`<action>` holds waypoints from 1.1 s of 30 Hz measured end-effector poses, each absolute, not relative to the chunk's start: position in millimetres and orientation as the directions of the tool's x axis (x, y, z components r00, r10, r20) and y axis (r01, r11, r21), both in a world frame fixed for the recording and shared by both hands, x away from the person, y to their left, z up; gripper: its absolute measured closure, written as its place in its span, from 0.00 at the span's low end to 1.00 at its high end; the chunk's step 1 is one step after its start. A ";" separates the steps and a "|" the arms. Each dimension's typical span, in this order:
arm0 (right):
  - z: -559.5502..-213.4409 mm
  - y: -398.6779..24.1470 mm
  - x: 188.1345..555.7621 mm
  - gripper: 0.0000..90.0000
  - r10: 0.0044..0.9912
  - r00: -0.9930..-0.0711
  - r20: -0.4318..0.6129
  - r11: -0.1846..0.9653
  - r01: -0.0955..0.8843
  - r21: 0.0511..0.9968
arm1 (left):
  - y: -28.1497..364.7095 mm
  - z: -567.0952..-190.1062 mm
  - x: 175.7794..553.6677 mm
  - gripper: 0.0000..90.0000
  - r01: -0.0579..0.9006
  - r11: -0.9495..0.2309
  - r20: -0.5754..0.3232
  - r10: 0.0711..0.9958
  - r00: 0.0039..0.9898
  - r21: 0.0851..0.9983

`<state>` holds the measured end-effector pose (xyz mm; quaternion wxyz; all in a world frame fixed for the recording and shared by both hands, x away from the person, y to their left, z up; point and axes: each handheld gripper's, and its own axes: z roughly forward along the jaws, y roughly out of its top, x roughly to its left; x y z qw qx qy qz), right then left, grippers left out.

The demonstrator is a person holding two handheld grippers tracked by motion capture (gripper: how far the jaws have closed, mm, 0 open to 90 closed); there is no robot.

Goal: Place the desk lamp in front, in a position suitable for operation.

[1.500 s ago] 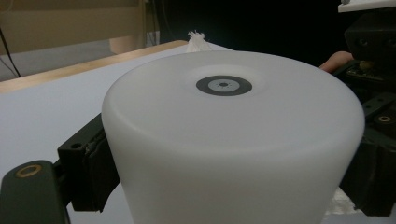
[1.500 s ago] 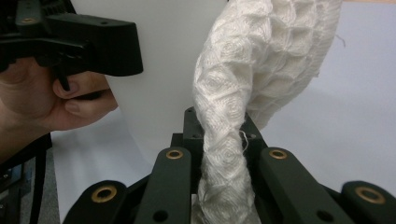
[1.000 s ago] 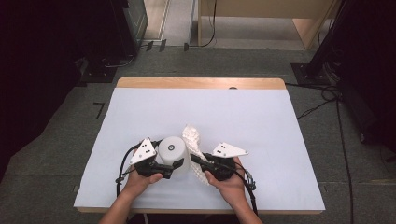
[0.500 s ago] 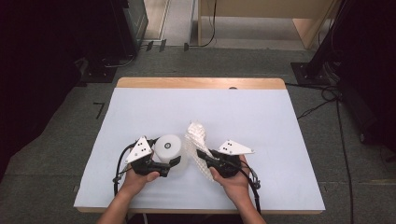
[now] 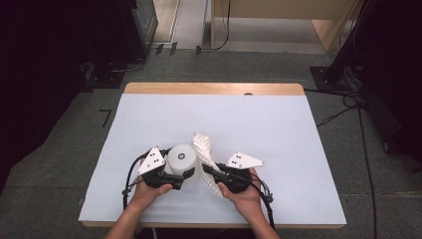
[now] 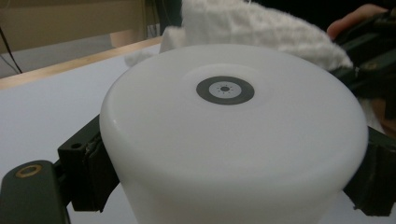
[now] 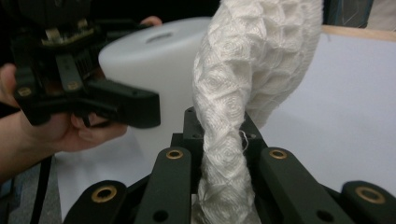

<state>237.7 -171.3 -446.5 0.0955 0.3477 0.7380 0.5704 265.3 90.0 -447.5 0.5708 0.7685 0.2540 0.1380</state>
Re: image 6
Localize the black hanging desk cable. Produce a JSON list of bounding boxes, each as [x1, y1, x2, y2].
[[0, 26, 23, 75]]

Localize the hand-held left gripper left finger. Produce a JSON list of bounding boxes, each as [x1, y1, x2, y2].
[[57, 114, 121, 213]]

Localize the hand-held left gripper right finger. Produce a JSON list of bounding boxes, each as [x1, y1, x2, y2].
[[342, 125, 396, 217]]

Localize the light wooden desk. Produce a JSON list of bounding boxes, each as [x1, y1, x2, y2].
[[0, 0, 163, 78]]

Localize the pale table cover sheet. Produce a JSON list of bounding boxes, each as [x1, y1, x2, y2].
[[0, 43, 396, 224]]

